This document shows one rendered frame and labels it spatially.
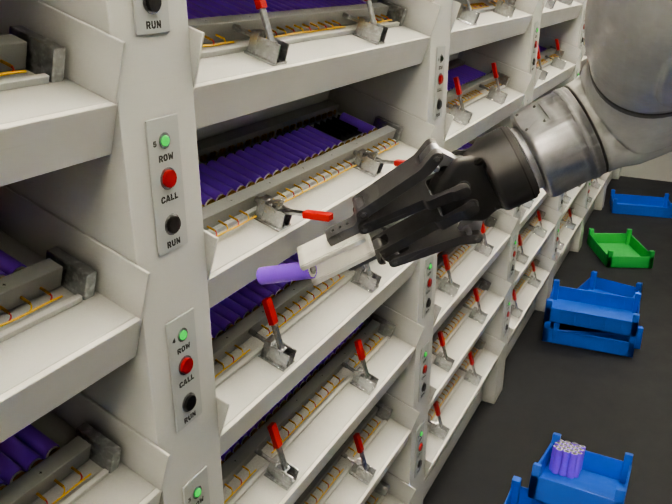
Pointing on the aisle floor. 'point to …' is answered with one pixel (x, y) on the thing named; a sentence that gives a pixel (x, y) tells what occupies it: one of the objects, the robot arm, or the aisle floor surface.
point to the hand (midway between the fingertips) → (335, 252)
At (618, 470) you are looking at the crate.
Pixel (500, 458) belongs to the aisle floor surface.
